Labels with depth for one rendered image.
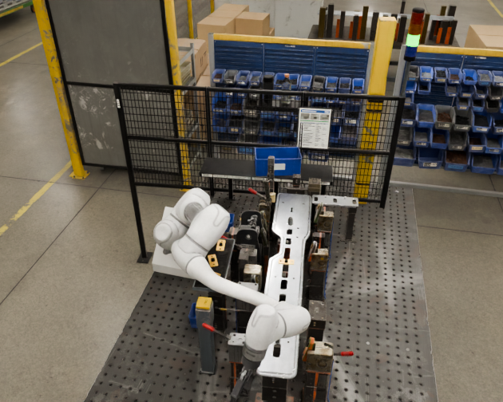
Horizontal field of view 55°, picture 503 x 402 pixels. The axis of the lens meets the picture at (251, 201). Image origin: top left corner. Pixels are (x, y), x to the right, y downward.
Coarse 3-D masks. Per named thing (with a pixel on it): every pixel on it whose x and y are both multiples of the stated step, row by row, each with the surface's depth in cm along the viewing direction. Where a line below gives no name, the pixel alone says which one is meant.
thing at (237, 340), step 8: (232, 336) 211; (240, 336) 211; (232, 344) 207; (240, 344) 207; (232, 352) 210; (240, 352) 209; (232, 360) 213; (240, 360) 212; (232, 368) 217; (240, 368) 216; (232, 376) 221; (232, 384) 223; (240, 392) 226; (248, 392) 227
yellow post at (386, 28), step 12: (384, 24) 284; (384, 36) 288; (384, 48) 292; (372, 60) 304; (384, 60) 296; (372, 72) 301; (384, 72) 300; (372, 84) 305; (384, 84) 304; (372, 108) 314; (372, 132) 324; (360, 156) 335; (372, 156) 333; (360, 180) 345; (360, 192) 351
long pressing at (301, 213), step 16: (288, 208) 300; (304, 208) 300; (272, 224) 286; (304, 224) 286; (304, 240) 274; (272, 272) 252; (288, 272) 252; (272, 288) 243; (288, 288) 243; (272, 352) 211; (288, 352) 211; (272, 368) 204; (288, 368) 204
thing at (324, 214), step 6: (324, 216) 286; (330, 216) 286; (318, 222) 289; (324, 222) 288; (330, 222) 288; (318, 228) 292; (324, 228) 291; (330, 228) 290; (324, 240) 297; (330, 246) 301; (330, 258) 306
